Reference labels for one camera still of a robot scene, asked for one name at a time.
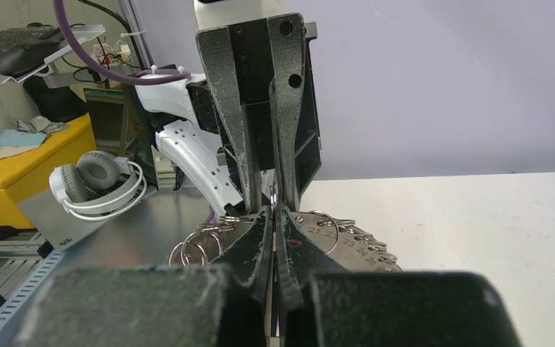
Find yellow box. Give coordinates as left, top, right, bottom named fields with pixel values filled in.
left=0, top=114, right=97, bottom=229

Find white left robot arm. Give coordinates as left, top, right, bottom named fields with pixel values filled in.
left=135, top=1, right=322, bottom=216

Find white grey headphones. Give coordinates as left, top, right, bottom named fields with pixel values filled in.
left=49, top=150, right=148, bottom=221

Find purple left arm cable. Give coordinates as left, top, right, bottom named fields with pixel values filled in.
left=52, top=0, right=192, bottom=87

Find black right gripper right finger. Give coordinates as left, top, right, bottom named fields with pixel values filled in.
left=275, top=206, right=520, bottom=346

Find grey keyboard tray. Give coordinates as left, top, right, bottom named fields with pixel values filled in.
left=0, top=24, right=106, bottom=87

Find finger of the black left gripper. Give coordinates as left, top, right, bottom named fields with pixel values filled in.
left=196, top=26, right=262, bottom=213
left=267, top=13, right=305, bottom=210

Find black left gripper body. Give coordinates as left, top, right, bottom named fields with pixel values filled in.
left=229, top=21, right=322, bottom=197

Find black keyboard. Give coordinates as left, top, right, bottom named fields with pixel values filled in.
left=0, top=26, right=63, bottom=57

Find white slotted cable duct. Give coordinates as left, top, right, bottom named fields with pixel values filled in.
left=0, top=250, right=64, bottom=346

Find grey metal box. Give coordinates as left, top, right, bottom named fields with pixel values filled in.
left=17, top=187, right=159, bottom=253

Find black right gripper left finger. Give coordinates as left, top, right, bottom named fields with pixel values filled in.
left=13, top=207, right=272, bottom=346

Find aluminium frame rail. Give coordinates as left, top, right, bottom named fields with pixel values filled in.
left=0, top=234, right=53, bottom=307

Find crumpled cloth rags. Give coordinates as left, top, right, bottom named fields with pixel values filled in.
left=0, top=116, right=69, bottom=160

